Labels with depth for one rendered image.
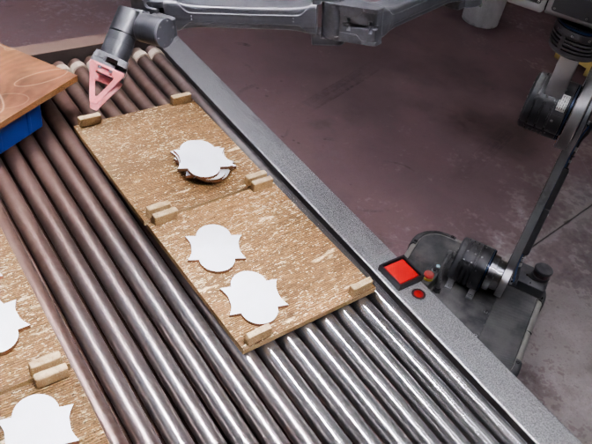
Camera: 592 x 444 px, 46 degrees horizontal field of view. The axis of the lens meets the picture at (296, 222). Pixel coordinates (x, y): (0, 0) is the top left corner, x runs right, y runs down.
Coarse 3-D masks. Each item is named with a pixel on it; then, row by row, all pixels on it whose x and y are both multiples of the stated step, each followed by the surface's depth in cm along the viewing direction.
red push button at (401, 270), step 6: (390, 264) 162; (396, 264) 162; (402, 264) 162; (408, 264) 163; (390, 270) 160; (396, 270) 161; (402, 270) 161; (408, 270) 161; (414, 270) 162; (396, 276) 159; (402, 276) 160; (408, 276) 160; (414, 276) 160; (402, 282) 158
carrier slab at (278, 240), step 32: (256, 192) 173; (192, 224) 161; (224, 224) 163; (256, 224) 164; (288, 224) 166; (256, 256) 157; (288, 256) 158; (320, 256) 159; (288, 288) 151; (320, 288) 152; (224, 320) 142; (288, 320) 144
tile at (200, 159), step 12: (192, 144) 177; (204, 144) 177; (180, 156) 173; (192, 156) 173; (204, 156) 174; (216, 156) 175; (180, 168) 169; (192, 168) 170; (204, 168) 170; (216, 168) 171; (228, 168) 173
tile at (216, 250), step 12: (204, 228) 160; (216, 228) 160; (192, 240) 156; (204, 240) 157; (216, 240) 157; (228, 240) 158; (192, 252) 153; (204, 252) 154; (216, 252) 155; (228, 252) 155; (240, 252) 156; (204, 264) 151; (216, 264) 152; (228, 264) 152
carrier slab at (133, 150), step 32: (96, 128) 183; (128, 128) 185; (160, 128) 187; (192, 128) 189; (96, 160) 175; (128, 160) 175; (160, 160) 177; (128, 192) 166; (160, 192) 168; (192, 192) 170; (224, 192) 171
